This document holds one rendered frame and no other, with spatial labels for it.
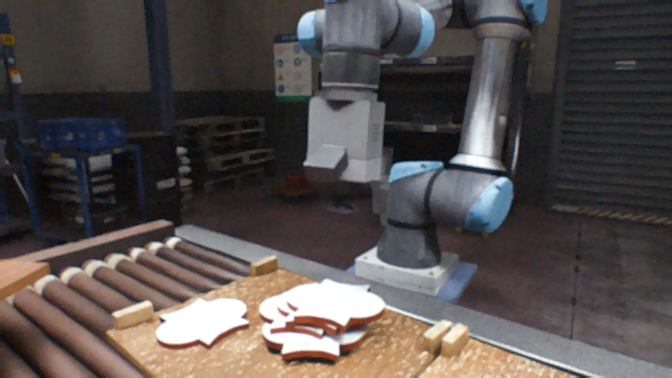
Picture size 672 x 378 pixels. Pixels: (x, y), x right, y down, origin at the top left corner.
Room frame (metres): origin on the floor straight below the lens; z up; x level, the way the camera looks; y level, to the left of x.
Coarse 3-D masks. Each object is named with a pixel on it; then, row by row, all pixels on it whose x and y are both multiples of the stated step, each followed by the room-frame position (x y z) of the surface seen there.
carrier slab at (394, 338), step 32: (224, 288) 0.75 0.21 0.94; (256, 288) 0.75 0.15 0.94; (288, 288) 0.75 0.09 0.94; (256, 320) 0.64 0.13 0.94; (384, 320) 0.64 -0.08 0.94; (416, 320) 0.64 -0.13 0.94; (128, 352) 0.55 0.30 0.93; (160, 352) 0.55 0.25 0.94; (192, 352) 0.55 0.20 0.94; (224, 352) 0.55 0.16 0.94; (256, 352) 0.55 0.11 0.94; (352, 352) 0.55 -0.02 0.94; (384, 352) 0.55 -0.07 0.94; (416, 352) 0.55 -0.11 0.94
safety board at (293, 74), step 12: (276, 36) 6.36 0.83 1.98; (288, 36) 6.26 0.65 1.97; (276, 48) 6.36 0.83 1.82; (288, 48) 6.26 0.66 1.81; (300, 48) 6.17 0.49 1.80; (276, 60) 6.37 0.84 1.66; (288, 60) 6.27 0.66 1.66; (300, 60) 6.17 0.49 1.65; (276, 72) 6.37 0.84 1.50; (288, 72) 6.27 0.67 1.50; (300, 72) 6.17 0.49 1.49; (276, 84) 6.37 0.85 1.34; (288, 84) 6.27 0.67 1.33; (300, 84) 6.17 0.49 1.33; (276, 96) 6.36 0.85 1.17; (288, 96) 6.27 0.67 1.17; (300, 96) 6.17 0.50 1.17
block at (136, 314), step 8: (144, 304) 0.64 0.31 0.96; (120, 312) 0.61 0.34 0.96; (128, 312) 0.62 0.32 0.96; (136, 312) 0.62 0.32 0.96; (144, 312) 0.63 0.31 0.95; (152, 312) 0.64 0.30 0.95; (120, 320) 0.61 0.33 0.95; (128, 320) 0.61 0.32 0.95; (136, 320) 0.62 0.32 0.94; (144, 320) 0.63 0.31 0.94; (120, 328) 0.60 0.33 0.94
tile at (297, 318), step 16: (304, 288) 0.63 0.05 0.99; (320, 288) 0.64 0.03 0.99; (336, 288) 0.63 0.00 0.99; (352, 288) 0.64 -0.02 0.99; (368, 288) 0.64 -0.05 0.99; (288, 304) 0.59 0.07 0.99; (304, 304) 0.58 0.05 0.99; (320, 304) 0.58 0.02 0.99; (336, 304) 0.58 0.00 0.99; (352, 304) 0.58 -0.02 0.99; (368, 304) 0.58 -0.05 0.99; (304, 320) 0.55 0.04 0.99; (320, 320) 0.55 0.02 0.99; (336, 320) 0.54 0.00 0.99; (352, 320) 0.55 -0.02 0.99; (368, 320) 0.55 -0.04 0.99
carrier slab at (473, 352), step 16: (464, 352) 0.55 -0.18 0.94; (480, 352) 0.55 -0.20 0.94; (496, 352) 0.55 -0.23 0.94; (432, 368) 0.51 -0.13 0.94; (448, 368) 0.51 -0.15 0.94; (464, 368) 0.51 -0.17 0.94; (480, 368) 0.51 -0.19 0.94; (496, 368) 0.51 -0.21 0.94; (512, 368) 0.51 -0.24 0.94; (528, 368) 0.51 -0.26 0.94; (544, 368) 0.51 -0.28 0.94
